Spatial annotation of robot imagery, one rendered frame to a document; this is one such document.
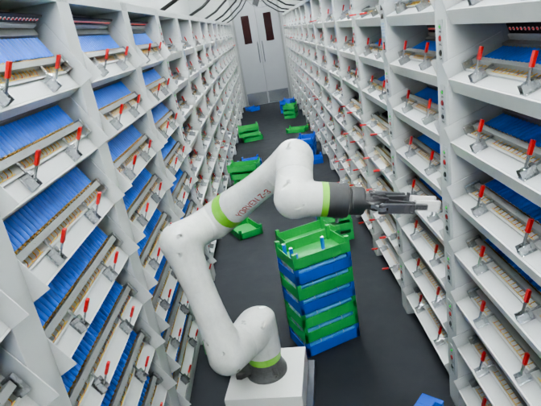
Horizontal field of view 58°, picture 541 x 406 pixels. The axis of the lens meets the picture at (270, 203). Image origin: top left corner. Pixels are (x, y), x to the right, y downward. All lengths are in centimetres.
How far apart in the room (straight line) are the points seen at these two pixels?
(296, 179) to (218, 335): 60
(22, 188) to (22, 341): 33
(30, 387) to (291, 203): 69
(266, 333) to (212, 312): 23
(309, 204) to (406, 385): 127
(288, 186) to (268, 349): 70
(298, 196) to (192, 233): 42
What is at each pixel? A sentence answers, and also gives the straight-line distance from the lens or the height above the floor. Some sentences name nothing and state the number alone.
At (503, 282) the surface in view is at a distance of 159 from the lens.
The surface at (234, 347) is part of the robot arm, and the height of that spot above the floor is 60.
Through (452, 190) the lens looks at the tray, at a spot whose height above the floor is 93.
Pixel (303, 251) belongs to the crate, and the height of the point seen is 48.
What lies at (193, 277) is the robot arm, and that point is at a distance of 152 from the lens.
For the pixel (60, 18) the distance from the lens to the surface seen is 160.
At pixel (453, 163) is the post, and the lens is 168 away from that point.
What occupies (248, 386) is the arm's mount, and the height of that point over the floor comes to 37.
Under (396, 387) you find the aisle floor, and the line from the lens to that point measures 230.
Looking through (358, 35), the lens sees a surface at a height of 140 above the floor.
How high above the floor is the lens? 153
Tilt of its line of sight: 20 degrees down
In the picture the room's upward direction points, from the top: 10 degrees counter-clockwise
